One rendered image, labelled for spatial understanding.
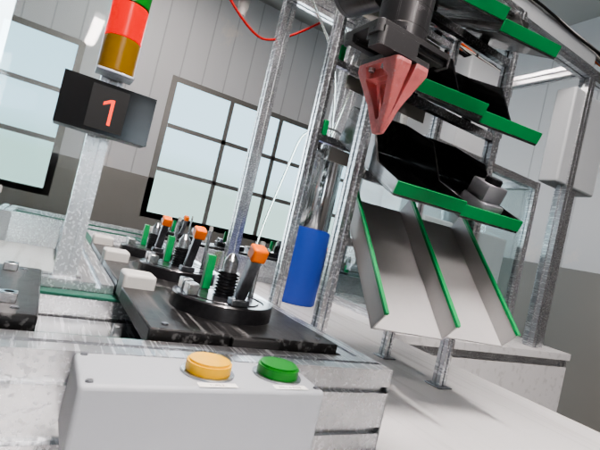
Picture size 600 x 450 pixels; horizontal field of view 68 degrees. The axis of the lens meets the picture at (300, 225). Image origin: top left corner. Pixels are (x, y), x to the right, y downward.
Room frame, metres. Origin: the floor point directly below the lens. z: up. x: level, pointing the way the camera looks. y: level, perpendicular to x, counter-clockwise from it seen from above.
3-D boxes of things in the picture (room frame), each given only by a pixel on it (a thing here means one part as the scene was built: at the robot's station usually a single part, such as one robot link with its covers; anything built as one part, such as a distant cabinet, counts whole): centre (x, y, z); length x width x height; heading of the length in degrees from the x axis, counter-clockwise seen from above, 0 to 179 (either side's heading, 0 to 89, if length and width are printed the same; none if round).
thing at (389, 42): (0.47, -0.05, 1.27); 0.07 x 0.07 x 0.09; 29
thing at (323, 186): (1.61, -0.04, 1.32); 0.14 x 0.14 x 0.38
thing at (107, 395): (0.39, 0.05, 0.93); 0.21 x 0.07 x 0.06; 120
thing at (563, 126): (1.97, -1.12, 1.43); 0.30 x 0.09 x 1.13; 120
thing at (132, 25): (0.63, 0.31, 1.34); 0.05 x 0.05 x 0.05
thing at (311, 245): (1.61, -0.04, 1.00); 0.16 x 0.16 x 0.27
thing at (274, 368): (0.43, -0.01, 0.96); 0.04 x 0.04 x 0.02
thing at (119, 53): (0.63, 0.31, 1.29); 0.05 x 0.05 x 0.05
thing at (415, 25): (0.48, -0.06, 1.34); 0.10 x 0.07 x 0.07; 119
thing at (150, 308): (0.62, 0.08, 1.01); 0.24 x 0.24 x 0.13; 30
